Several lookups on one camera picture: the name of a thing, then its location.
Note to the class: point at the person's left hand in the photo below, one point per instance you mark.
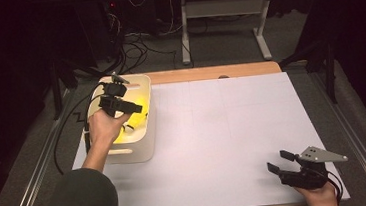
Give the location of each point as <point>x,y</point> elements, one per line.
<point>104,130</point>

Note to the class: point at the white metal desk frame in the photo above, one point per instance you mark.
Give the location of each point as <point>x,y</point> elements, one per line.
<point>223,7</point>

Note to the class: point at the person's right hand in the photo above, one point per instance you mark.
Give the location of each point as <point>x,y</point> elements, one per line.
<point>320,201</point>

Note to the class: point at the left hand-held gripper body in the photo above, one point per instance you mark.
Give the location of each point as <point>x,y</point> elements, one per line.
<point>113,94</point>

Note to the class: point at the black equipment tower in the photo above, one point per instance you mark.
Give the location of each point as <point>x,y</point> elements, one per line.
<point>101,30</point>

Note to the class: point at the metal floor rail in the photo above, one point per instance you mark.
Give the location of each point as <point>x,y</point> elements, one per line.
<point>40,169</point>
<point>347,132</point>

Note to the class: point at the dark metal stand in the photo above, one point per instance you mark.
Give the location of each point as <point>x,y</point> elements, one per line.
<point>330,76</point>
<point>57,94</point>

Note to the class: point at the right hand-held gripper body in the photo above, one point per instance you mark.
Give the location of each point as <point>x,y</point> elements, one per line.
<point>306,177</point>

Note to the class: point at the yellow shuttlecock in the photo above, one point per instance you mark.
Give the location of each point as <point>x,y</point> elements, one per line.
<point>139,120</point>
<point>124,137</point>
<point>142,102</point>

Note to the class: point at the white plastic bin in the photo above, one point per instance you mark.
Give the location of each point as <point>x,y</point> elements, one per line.
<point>141,146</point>

